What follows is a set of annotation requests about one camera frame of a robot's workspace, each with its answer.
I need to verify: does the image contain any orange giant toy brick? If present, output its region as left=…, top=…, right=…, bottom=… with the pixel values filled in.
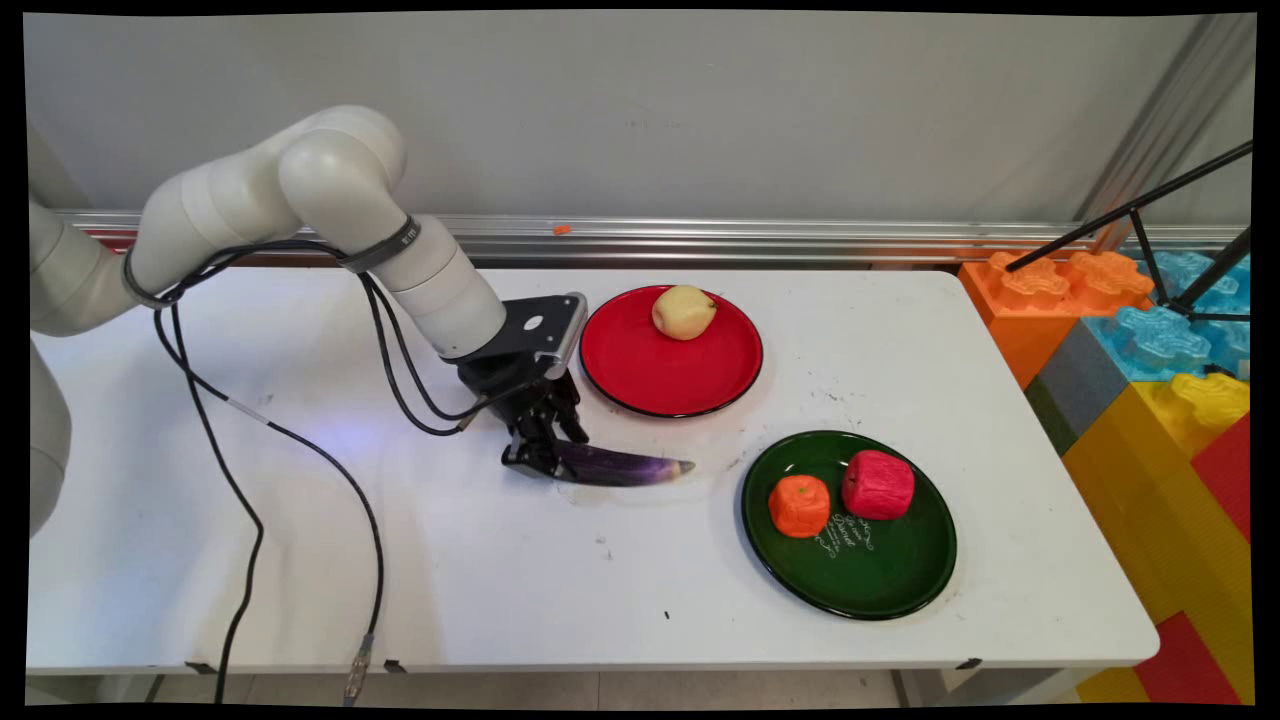
left=958, top=250, right=1156, bottom=391

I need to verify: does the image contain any orange toy fruit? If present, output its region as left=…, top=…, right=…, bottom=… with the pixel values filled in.
left=768, top=474, right=832, bottom=539

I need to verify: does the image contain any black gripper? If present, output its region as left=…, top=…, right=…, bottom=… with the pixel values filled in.
left=457, top=348, right=591, bottom=480

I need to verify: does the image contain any red giant toy brick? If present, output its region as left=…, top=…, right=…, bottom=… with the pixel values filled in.
left=1190, top=415, right=1251, bottom=541

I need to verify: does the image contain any black cable with black plug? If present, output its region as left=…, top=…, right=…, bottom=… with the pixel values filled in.
left=125, top=240, right=541, bottom=706

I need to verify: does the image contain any red toy apple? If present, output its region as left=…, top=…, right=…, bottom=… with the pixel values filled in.
left=841, top=449, right=916, bottom=521

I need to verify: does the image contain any dark green giant toy brick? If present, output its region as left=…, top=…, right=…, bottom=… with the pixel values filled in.
left=1024, top=375, right=1079, bottom=457

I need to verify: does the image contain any grey giant toy brick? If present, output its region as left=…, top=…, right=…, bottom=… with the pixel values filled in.
left=1038, top=320, right=1131, bottom=436

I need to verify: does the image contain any red round plate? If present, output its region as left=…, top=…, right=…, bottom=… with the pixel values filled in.
left=579, top=285, right=765, bottom=419

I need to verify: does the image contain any dark green round plate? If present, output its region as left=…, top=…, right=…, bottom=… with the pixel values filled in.
left=741, top=430, right=958, bottom=621

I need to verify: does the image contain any black tripod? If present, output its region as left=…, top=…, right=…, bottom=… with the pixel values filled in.
left=1005, top=140, right=1253, bottom=323

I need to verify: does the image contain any purple toy eggplant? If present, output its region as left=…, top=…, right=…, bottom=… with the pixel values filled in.
left=540, top=440, right=696, bottom=488

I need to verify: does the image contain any blue giant toy brick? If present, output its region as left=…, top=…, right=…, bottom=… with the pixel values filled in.
left=1085, top=250, right=1251, bottom=386

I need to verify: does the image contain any aluminium profile rail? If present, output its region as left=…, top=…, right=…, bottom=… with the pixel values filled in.
left=50, top=208, right=1246, bottom=269

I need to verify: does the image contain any black cable with silver connector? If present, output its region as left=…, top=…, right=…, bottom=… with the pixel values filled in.
left=125, top=240, right=546, bottom=706

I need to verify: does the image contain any yellow giant toy brick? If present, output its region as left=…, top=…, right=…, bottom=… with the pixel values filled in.
left=1062, top=373, right=1251, bottom=706

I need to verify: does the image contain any pale yellow toy pear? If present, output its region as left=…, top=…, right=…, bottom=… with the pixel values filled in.
left=652, top=285, right=718, bottom=342

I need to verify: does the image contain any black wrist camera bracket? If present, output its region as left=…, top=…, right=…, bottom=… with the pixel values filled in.
left=490, top=293, right=589, bottom=383

